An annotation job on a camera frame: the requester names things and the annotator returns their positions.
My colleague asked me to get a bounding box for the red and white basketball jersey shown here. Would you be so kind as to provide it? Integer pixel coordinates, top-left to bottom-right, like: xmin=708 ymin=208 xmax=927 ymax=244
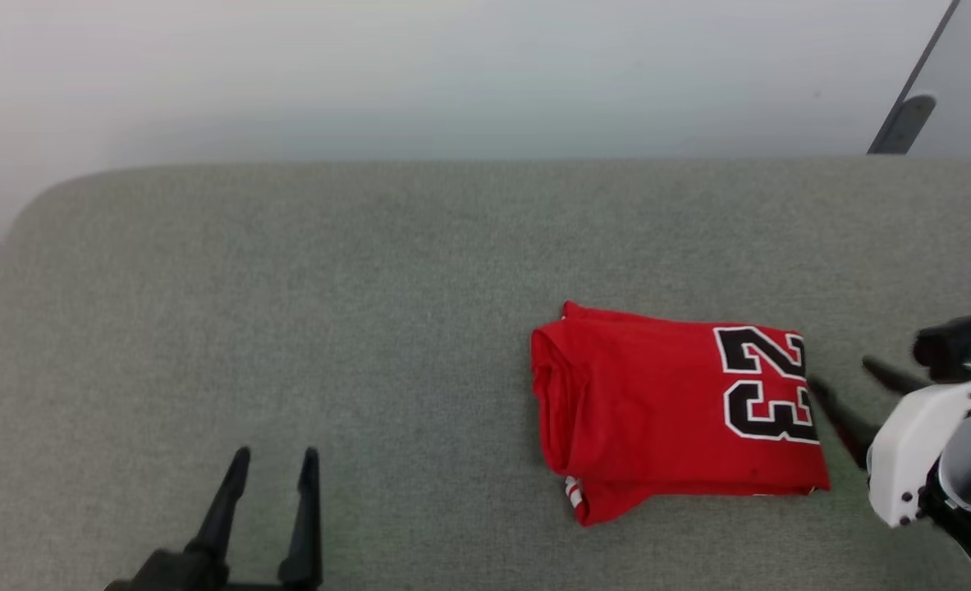
xmin=530 ymin=300 xmax=832 ymax=527

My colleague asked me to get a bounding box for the grey metal door bracket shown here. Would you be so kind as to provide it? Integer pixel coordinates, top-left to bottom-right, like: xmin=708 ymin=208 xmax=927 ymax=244
xmin=869 ymin=93 xmax=937 ymax=155

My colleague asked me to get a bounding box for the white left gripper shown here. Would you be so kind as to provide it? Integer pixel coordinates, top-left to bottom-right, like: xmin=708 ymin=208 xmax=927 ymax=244
xmin=103 ymin=447 xmax=323 ymax=591

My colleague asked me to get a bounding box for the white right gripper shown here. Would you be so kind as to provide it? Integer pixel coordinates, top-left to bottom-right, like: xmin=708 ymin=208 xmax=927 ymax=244
xmin=806 ymin=357 xmax=971 ymax=580

